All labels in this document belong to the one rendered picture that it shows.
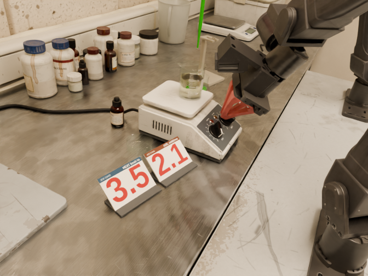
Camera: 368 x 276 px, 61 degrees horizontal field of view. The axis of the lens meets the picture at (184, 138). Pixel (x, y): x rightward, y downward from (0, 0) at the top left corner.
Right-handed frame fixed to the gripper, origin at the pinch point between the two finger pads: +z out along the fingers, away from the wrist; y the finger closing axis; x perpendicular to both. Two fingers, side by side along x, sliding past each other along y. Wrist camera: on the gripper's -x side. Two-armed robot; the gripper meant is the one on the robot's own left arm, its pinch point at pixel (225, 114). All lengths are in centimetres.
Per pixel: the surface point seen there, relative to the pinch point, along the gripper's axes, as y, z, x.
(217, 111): -1.6, 1.6, -0.9
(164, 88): -5.3, 5.7, -12.2
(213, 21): -85, 19, 14
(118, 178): 19.2, 8.1, -17.4
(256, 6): -100, 7, 32
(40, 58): -12.8, 20.3, -38.0
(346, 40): -111, -4, 90
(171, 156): 11.5, 6.5, -8.5
